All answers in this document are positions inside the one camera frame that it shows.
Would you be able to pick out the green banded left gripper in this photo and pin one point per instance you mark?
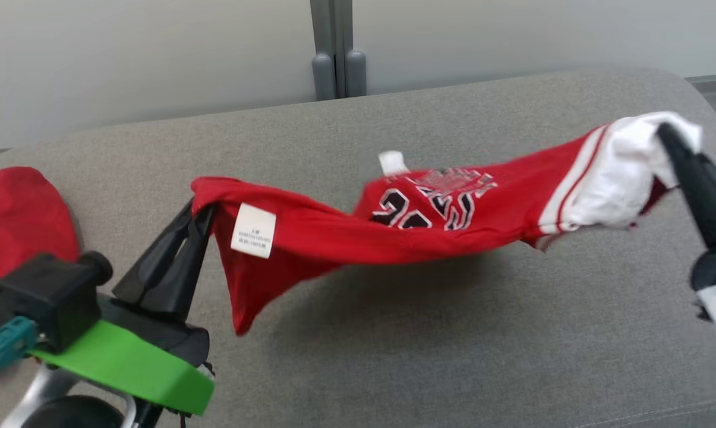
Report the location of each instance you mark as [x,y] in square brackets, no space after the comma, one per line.
[132,362]

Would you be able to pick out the red shorts with white stripe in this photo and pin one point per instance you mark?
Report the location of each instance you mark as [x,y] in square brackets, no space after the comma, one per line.
[19,220]

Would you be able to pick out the red basketball jersey number 23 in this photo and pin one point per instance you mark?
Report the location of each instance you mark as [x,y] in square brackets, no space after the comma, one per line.
[334,232]

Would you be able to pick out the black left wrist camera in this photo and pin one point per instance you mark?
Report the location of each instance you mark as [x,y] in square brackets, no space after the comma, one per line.
[43,297]

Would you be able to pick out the teal left camera connector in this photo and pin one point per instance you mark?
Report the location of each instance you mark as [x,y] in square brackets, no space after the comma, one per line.
[1,351]

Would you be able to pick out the grey partition post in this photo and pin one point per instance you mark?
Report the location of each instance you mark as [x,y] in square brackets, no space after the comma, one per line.
[334,35]

